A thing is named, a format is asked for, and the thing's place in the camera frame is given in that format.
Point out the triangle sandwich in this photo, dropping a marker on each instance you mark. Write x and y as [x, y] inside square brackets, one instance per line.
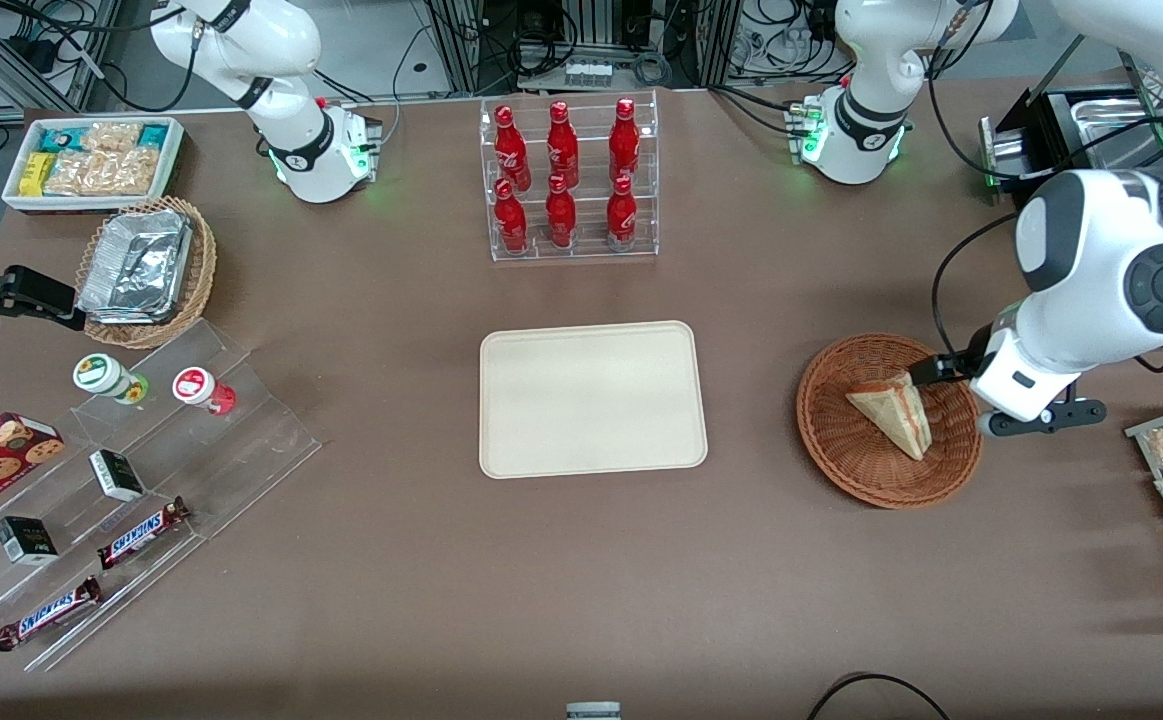
[896, 410]

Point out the brown wicker basket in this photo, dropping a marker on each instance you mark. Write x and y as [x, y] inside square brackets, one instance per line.
[851, 460]

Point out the clear cracker bag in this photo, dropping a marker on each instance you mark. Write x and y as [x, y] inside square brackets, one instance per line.
[106, 173]
[111, 137]

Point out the steel food pan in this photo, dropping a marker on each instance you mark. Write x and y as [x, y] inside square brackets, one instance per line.
[1111, 120]

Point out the black food warmer cabinet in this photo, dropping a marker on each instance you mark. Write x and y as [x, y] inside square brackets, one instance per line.
[1051, 130]

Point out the yellow snack pack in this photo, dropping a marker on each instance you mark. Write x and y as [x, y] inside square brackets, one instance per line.
[36, 175]

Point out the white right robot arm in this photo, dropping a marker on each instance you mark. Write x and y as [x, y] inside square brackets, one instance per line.
[306, 150]

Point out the white snack bin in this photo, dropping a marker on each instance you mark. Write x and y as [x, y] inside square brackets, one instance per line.
[173, 160]

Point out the red cola bottle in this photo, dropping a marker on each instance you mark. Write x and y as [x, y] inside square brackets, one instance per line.
[624, 140]
[511, 145]
[562, 142]
[511, 220]
[622, 213]
[561, 215]

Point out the clear acrylic bottle rack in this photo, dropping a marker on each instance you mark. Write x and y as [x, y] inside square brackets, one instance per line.
[586, 255]

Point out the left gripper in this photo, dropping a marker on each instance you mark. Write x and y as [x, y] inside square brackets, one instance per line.
[963, 364]

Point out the small grey device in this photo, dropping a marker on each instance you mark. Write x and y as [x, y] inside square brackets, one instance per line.
[593, 711]

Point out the white power strip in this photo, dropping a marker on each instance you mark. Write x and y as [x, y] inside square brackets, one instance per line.
[588, 74]

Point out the green lid cup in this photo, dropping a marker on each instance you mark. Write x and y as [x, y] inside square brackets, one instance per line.
[101, 375]

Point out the teal snack pack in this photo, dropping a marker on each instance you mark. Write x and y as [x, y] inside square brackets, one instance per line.
[63, 139]
[153, 135]

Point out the clear acrylic step display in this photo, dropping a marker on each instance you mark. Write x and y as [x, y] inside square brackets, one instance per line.
[241, 460]

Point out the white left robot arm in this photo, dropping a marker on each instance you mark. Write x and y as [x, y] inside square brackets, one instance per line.
[1081, 260]

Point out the snickers bar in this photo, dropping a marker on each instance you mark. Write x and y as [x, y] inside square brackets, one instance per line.
[141, 534]
[46, 614]

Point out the beige plastic tray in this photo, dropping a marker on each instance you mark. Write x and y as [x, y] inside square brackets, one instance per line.
[591, 400]

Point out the small black box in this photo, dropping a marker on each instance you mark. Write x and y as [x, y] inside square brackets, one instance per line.
[26, 541]
[116, 475]

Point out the stack of foil trays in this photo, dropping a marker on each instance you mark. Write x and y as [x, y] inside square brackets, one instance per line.
[136, 265]

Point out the light wicker basket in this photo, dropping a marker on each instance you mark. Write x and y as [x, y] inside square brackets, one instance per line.
[203, 270]

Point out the red lid cup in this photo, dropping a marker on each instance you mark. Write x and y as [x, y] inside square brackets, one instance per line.
[196, 387]

